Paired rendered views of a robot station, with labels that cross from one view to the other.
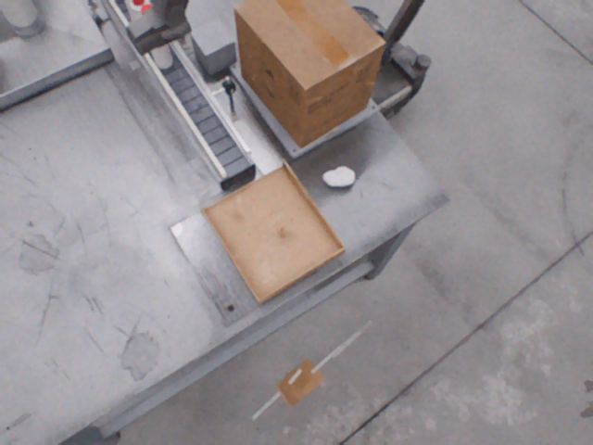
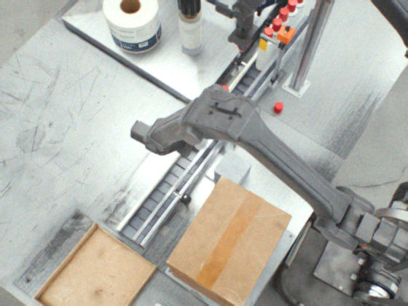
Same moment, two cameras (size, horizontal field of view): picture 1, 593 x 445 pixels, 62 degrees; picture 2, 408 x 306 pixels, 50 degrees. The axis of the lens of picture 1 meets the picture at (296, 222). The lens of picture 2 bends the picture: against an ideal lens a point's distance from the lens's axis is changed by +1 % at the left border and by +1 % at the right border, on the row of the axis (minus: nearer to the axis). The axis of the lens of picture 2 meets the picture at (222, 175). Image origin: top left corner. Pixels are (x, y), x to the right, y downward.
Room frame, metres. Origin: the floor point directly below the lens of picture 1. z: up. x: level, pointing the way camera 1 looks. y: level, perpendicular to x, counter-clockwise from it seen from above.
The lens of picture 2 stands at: (0.74, -0.22, 2.32)
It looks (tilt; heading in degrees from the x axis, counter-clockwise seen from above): 69 degrees down; 67
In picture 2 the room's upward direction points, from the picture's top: 5 degrees clockwise
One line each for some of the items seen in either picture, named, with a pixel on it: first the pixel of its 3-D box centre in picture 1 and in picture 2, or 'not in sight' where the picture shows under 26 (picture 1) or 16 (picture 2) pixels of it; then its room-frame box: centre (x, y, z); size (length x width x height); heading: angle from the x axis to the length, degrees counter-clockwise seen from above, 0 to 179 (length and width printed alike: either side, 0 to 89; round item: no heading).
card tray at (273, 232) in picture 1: (271, 228); (97, 282); (0.45, 0.06, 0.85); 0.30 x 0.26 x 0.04; 37
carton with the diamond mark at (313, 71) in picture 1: (306, 61); (229, 248); (0.89, 0.01, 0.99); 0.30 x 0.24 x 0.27; 41
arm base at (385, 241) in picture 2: not in sight; (391, 240); (1.16, -0.16, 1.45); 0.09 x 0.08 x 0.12; 41
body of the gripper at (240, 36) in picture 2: not in sight; (243, 28); (1.16, 0.67, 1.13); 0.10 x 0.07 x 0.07; 37
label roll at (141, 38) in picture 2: not in sight; (133, 19); (0.82, 0.97, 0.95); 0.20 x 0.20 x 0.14
